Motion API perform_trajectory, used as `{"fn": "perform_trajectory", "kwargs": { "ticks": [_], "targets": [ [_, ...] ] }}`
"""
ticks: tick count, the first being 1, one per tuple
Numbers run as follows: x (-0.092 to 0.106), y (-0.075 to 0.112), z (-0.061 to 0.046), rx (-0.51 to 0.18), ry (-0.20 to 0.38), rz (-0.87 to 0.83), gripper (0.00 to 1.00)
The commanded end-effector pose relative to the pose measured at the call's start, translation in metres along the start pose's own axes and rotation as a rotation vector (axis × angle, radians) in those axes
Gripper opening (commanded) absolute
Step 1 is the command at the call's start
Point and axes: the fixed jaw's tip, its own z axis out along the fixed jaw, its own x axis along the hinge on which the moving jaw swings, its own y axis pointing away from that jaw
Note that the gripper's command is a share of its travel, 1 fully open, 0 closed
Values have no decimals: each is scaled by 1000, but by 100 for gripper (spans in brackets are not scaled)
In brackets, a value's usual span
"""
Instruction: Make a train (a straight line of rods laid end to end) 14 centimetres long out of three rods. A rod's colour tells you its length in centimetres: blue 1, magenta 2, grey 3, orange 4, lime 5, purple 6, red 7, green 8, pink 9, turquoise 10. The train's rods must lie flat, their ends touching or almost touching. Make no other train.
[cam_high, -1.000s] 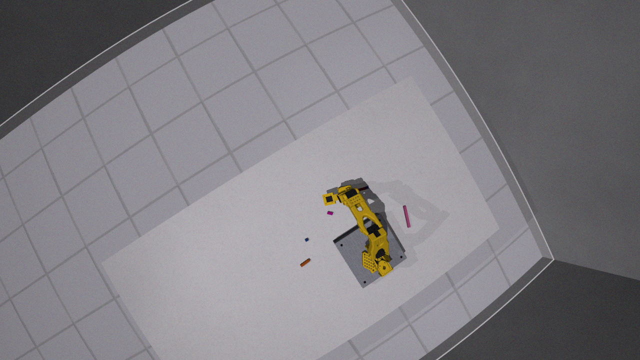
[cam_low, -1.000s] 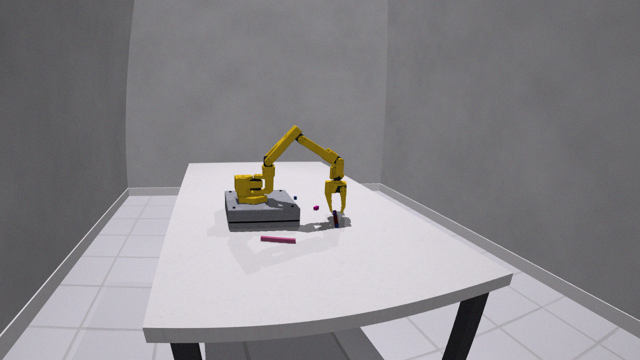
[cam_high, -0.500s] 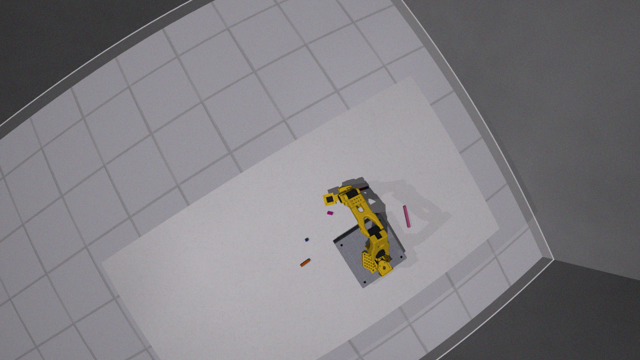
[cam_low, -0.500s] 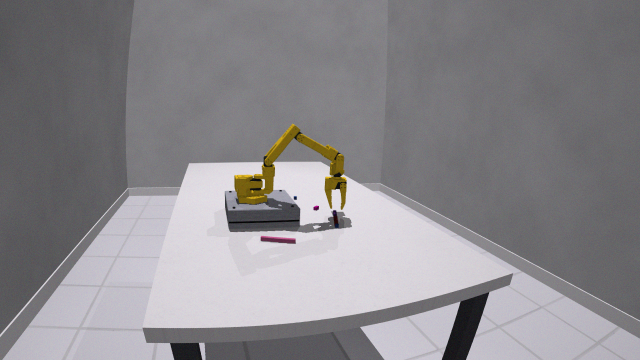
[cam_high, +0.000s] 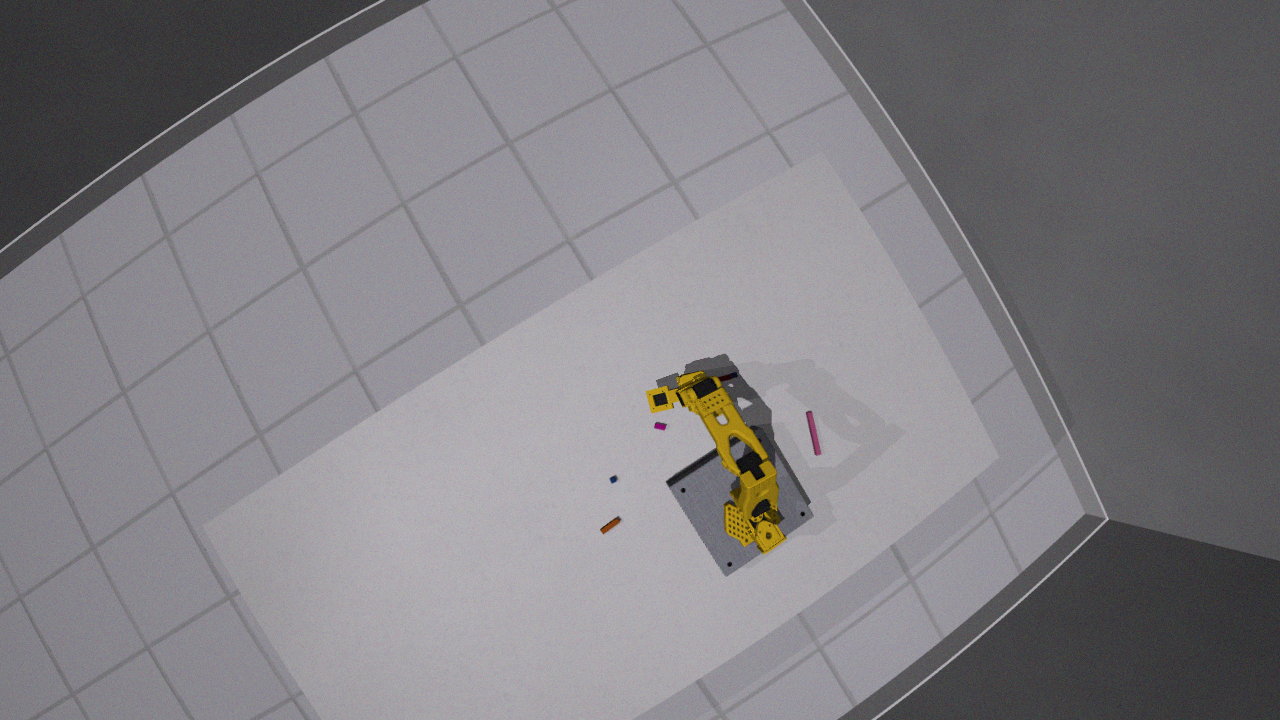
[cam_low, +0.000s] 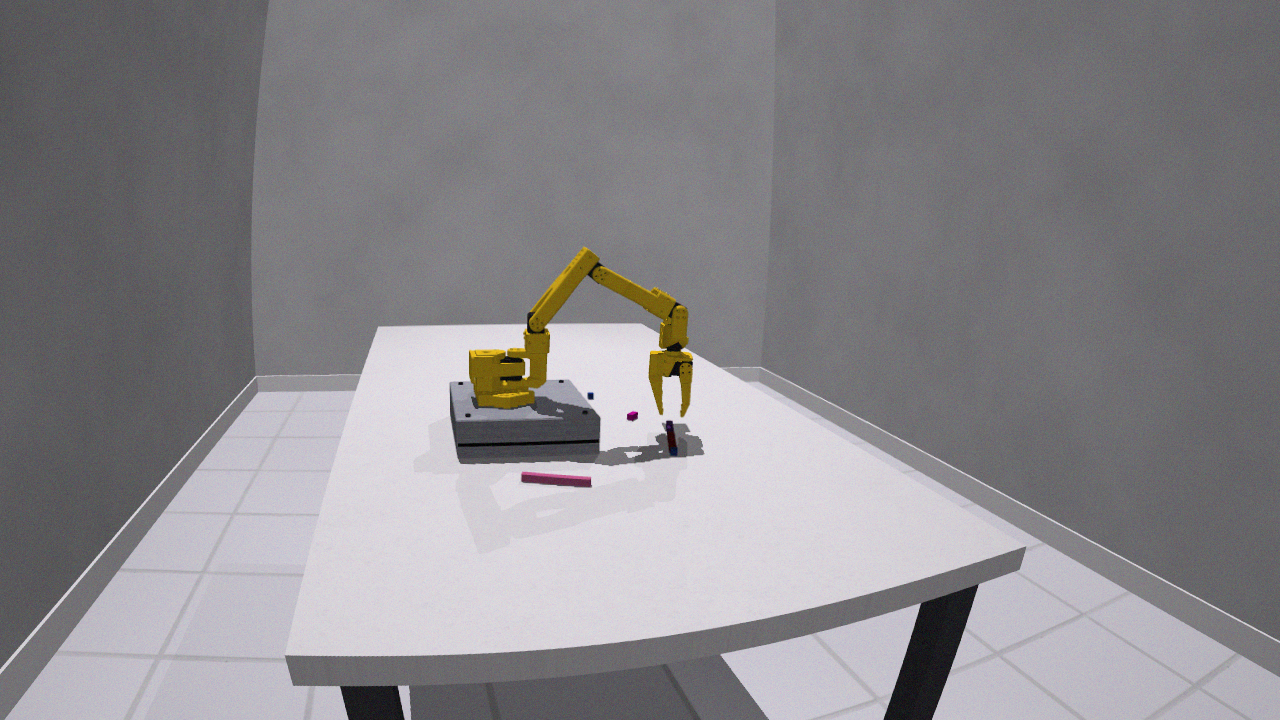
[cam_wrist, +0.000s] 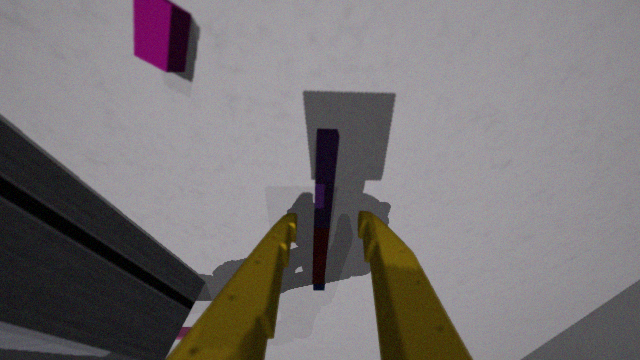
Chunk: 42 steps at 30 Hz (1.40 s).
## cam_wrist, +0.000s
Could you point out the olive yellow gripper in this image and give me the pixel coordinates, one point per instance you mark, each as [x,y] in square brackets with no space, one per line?
[411,321]

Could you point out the pink flat bar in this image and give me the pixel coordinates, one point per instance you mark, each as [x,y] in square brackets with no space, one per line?
[183,332]

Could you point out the magenta rod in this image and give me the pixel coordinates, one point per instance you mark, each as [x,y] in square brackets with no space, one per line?
[161,34]

